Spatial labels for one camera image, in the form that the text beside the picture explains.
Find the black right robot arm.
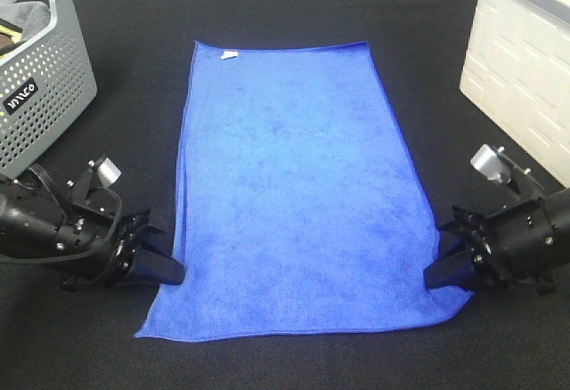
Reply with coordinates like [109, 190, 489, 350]
[424, 144, 569, 295]

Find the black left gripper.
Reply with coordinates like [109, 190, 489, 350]
[56, 157, 185, 292]

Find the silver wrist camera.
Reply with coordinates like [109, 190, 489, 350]
[469, 143, 511, 185]
[94, 156, 121, 188]

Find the grey perforated laundry basket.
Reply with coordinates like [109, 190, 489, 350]
[1, 0, 97, 179]

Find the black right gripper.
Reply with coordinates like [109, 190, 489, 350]
[424, 147, 557, 295]

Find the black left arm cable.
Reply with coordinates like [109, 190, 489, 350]
[0, 187, 124, 267]

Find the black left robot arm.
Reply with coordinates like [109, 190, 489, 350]
[1, 156, 185, 291]

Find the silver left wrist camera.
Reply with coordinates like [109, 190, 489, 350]
[94, 156, 121, 188]

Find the grey cloth in basket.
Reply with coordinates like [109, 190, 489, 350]
[1, 1, 51, 41]

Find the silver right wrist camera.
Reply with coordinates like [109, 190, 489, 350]
[469, 143, 511, 185]

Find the blue microfibre towel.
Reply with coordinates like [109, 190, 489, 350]
[138, 42, 470, 343]

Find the white plastic storage box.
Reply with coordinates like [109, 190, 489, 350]
[460, 0, 569, 186]

